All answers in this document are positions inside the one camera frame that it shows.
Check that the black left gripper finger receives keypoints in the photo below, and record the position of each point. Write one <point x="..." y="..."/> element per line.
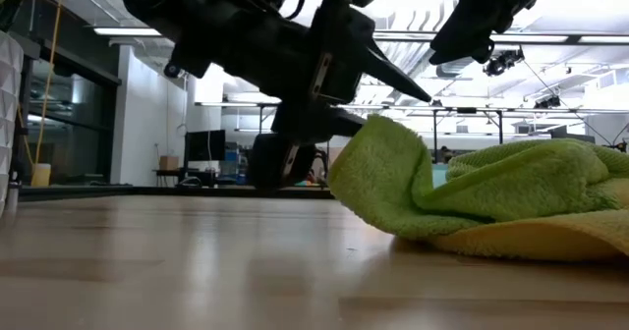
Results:
<point x="388" y="72"/>
<point x="314" y="124"/>

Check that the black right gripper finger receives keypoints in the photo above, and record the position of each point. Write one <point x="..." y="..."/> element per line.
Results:
<point x="462" y="33"/>
<point x="472" y="47"/>

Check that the green microfiber towel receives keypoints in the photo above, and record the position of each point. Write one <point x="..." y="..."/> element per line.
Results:
<point x="383" y="182"/>

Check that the yellow microfiber towel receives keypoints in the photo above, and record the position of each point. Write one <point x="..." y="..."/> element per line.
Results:
<point x="540" y="239"/>

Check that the black ceiling spotlight cluster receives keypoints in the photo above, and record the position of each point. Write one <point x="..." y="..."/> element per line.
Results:
<point x="502" y="62"/>

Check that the long ceiling light fixture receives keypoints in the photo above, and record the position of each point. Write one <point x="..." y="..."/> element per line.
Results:
<point x="540" y="38"/>

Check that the blue storage shelf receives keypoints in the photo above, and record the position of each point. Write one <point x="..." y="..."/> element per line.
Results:
<point x="235" y="165"/>

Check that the person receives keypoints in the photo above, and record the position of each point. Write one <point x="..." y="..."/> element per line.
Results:
<point x="446" y="153"/>

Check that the black computer monitor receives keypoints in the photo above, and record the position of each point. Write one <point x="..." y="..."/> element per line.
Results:
<point x="205" y="146"/>

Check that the translucent teal plastic bin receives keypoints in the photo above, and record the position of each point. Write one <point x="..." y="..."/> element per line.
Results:
<point x="440" y="175"/>

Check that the dark grey computer monitor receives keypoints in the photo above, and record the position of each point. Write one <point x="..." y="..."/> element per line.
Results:
<point x="575" y="137"/>

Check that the brown cardboard box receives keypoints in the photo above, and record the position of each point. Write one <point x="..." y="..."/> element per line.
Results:
<point x="169" y="163"/>

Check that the short ceiling light strip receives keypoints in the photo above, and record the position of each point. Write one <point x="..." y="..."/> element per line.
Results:
<point x="128" y="31"/>

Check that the yellow cup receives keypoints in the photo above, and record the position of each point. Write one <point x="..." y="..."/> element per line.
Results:
<point x="41" y="175"/>

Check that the white faceted plant pot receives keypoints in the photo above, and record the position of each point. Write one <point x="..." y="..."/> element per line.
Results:
<point x="10" y="124"/>

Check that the black metal table frame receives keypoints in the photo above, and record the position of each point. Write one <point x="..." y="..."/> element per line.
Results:
<point x="147" y="191"/>

